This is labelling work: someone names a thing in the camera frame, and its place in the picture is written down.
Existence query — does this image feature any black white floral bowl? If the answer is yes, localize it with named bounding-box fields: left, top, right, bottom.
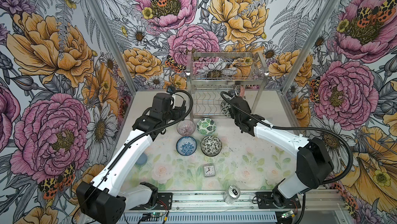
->
left=234, top=85, right=245, bottom=98

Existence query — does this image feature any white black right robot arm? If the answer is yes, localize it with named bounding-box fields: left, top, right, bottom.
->
left=221, top=92, right=334, bottom=208

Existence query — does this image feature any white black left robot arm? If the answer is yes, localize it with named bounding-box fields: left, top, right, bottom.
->
left=75, top=86, right=193, bottom=224

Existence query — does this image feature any stainless steel dish rack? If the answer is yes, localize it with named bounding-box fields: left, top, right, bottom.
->
left=186, top=52, right=269, bottom=120

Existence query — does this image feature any purple striped bowl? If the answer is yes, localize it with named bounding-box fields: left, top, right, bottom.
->
left=177, top=120, right=196, bottom=136

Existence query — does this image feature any green leaf print bowl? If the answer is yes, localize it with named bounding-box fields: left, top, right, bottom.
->
left=196, top=118, right=217, bottom=136

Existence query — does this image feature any black white patterned bowl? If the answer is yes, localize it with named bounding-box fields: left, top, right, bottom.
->
left=201, top=136, right=222, bottom=157

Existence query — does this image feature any blue floral bowl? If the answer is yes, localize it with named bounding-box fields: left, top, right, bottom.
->
left=176, top=136, right=197, bottom=156

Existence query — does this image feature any small square alarm clock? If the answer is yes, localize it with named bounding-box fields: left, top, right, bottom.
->
left=203, top=164, right=216, bottom=177

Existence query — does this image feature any silver drink can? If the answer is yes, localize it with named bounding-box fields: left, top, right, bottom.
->
left=223, top=185, right=241, bottom=204

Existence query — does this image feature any green circuit board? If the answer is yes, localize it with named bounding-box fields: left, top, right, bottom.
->
left=139, top=213, right=168, bottom=222

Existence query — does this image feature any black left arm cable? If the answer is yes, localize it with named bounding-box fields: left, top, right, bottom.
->
left=71, top=89, right=194, bottom=224

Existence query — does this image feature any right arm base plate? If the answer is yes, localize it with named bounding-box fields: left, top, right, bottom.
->
left=254, top=191, right=301, bottom=209

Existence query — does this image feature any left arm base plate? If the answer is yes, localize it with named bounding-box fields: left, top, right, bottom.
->
left=130, top=193, right=173, bottom=211

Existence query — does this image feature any black corrugated right cable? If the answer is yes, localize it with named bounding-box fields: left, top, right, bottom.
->
left=220, top=91, right=354, bottom=224

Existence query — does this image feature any white vented cable duct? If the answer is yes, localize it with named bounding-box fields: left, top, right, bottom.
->
left=118, top=212, right=278, bottom=224

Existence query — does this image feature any aluminium front rail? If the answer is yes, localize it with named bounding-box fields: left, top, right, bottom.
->
left=82, top=189, right=346, bottom=214

